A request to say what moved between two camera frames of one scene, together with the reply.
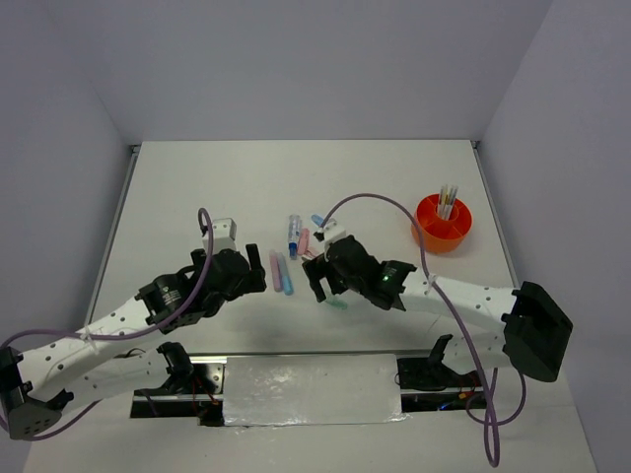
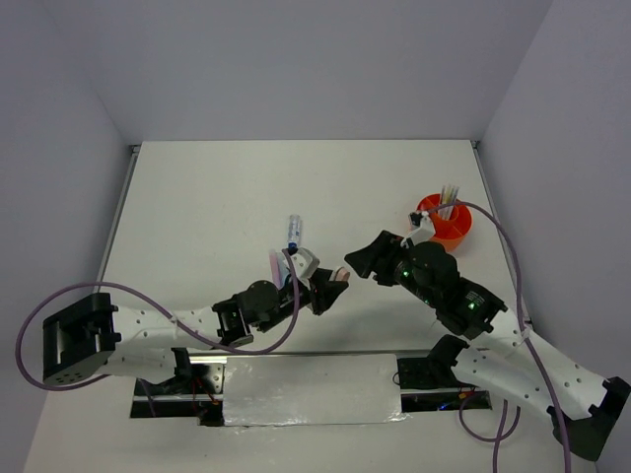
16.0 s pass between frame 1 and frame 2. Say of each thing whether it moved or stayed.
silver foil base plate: stayed
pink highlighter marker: stayed
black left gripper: moved
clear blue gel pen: stayed
